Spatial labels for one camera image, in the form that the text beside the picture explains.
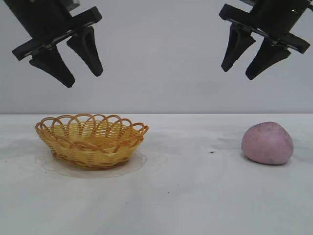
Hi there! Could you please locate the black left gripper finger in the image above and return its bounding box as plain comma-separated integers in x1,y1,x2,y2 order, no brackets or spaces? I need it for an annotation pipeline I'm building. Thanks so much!
29,46,75,88
66,26,104,77

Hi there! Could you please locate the pink round stone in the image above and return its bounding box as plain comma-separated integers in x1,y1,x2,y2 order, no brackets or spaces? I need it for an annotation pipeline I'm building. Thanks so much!
241,121,293,166

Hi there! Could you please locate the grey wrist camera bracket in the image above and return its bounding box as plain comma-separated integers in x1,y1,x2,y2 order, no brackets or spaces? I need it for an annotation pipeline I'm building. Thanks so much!
66,0,81,12

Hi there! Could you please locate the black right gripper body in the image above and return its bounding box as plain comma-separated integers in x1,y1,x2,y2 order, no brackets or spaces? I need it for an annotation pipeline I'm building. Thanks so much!
219,0,313,54

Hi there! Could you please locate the yellow woven plastic basket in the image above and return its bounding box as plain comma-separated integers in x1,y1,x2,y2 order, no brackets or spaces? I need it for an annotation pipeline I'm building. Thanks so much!
35,113,149,171

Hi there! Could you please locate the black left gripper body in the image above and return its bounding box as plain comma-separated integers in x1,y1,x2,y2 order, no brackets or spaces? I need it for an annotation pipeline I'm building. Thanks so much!
4,0,103,61

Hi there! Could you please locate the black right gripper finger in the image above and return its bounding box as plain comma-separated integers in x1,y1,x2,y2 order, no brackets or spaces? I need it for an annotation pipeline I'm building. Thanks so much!
221,23,257,72
245,38,291,80

